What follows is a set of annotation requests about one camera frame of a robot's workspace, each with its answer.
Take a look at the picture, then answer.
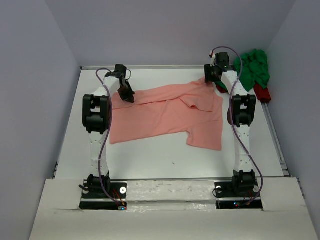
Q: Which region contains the pink t shirt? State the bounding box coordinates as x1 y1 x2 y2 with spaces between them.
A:
109 78 223 151

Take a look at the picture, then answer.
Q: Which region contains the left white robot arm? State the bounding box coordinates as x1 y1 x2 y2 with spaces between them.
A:
79 64 135 203

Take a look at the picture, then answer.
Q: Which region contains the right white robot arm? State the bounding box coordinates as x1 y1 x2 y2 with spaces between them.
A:
204 51 257 199

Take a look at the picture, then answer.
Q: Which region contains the green t shirt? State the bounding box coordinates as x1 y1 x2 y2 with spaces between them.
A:
233 49 270 92

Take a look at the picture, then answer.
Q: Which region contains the red t shirt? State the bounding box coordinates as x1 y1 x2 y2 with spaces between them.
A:
215 81 272 104

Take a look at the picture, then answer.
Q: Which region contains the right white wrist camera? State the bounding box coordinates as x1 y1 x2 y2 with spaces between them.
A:
209 50 217 67

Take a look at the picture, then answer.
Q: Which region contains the aluminium rail at right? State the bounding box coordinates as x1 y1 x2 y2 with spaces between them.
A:
261 103 291 177

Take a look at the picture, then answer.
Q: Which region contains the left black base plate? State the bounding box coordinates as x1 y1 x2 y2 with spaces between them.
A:
79 181 128 211

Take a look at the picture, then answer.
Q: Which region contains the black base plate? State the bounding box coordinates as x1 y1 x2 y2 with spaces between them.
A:
212 181 263 210
79 181 128 211

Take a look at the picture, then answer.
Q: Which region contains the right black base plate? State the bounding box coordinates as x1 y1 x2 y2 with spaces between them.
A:
212 181 263 210

